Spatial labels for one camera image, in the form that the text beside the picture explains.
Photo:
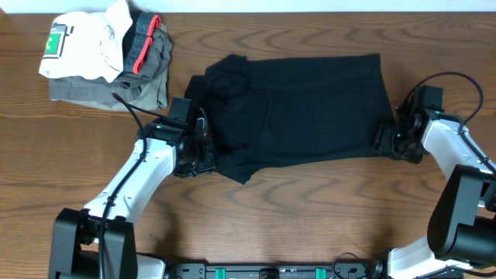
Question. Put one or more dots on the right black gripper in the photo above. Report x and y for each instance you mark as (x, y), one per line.
(383, 141)

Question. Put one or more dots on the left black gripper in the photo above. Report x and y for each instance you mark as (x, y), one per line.
(209, 164)

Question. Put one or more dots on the black t-shirt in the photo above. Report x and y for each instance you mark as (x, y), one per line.
(284, 112)

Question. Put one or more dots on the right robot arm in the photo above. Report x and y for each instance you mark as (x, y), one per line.
(458, 241)

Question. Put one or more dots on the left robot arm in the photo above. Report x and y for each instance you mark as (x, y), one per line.
(99, 241)

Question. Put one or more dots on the olive grey folded garment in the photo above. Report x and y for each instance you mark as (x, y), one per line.
(146, 90)

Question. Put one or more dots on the black garment red trim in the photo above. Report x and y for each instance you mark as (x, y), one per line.
(138, 39)

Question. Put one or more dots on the white printed t-shirt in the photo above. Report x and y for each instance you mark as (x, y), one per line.
(87, 45)

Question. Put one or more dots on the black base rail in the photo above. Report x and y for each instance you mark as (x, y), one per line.
(347, 269)

